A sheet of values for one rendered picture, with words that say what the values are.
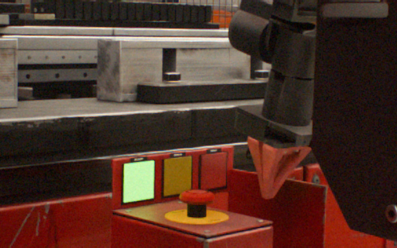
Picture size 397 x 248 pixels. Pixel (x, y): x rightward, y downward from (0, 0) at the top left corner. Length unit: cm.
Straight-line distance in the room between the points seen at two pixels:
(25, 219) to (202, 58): 47
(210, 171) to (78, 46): 57
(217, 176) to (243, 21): 21
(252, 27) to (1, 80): 38
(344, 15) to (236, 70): 104
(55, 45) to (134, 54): 26
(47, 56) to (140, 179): 58
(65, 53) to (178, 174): 57
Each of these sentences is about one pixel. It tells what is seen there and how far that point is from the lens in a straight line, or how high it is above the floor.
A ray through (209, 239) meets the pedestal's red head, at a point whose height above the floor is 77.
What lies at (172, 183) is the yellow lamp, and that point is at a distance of 108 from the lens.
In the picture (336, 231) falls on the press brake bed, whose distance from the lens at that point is 157.
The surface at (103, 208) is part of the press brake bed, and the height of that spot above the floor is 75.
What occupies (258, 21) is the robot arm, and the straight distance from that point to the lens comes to 103.
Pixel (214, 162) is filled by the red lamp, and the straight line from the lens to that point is 112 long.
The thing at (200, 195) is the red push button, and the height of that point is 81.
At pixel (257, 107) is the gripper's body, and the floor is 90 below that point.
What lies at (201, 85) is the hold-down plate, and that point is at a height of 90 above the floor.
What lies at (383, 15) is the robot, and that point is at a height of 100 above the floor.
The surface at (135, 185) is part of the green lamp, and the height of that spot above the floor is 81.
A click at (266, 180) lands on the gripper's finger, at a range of 103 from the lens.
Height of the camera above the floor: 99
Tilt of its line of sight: 6 degrees down
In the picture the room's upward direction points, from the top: 1 degrees clockwise
